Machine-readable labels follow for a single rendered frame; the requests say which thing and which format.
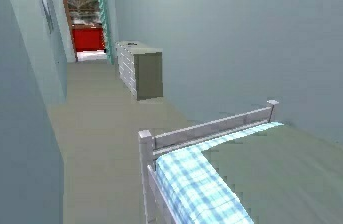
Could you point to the small dark object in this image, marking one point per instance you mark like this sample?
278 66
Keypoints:
132 43

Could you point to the red cabinet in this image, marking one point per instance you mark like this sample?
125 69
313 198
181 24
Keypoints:
87 39

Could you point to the teal room door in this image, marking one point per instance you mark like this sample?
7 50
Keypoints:
107 30

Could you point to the white framed bed checked blanket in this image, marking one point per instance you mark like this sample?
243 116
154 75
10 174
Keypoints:
279 173

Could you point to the grey framed wall picture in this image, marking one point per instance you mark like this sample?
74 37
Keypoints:
48 16

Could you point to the white chest of drawers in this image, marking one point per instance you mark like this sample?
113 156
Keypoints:
145 73

